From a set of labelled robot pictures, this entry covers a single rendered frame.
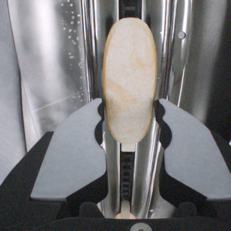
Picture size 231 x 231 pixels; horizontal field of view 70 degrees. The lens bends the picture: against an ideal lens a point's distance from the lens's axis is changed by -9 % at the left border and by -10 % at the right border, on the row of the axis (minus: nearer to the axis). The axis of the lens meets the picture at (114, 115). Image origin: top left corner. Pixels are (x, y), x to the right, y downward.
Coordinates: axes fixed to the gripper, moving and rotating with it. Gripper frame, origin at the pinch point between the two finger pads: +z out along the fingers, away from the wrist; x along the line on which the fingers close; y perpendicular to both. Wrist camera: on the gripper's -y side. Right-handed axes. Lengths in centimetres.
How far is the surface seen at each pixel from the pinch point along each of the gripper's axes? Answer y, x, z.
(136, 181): 12.6, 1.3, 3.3
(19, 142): 9.5, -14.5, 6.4
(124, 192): 16.7, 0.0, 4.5
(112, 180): 12.4, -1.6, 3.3
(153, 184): 11.7, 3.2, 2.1
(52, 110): 1.9, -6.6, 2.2
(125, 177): 13.1, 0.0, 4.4
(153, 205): 16.3, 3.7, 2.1
